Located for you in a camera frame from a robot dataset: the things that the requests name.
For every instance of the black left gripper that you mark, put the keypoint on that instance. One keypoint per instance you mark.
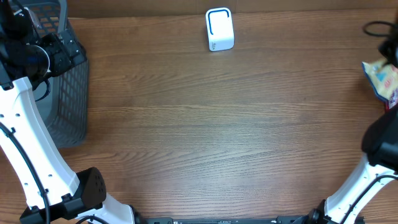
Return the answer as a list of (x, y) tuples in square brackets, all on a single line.
[(64, 60)]

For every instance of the yellow snack bag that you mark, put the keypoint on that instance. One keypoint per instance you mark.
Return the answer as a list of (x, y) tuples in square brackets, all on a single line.
[(383, 79)]

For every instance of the red purple pad package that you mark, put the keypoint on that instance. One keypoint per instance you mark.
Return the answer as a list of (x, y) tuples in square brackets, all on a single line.
[(388, 107)]

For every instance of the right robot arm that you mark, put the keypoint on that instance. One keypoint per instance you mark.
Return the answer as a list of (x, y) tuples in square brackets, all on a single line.
[(378, 164)]

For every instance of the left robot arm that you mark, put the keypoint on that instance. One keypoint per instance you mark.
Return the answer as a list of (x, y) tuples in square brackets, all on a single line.
[(51, 188)]

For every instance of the white barcode scanner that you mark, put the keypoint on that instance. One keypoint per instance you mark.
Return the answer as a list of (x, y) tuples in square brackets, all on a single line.
[(219, 25)]

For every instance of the grey plastic shopping basket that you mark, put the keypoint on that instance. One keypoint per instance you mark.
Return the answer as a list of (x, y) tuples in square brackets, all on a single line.
[(64, 110)]

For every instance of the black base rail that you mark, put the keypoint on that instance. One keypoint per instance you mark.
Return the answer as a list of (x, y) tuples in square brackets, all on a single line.
[(277, 220)]

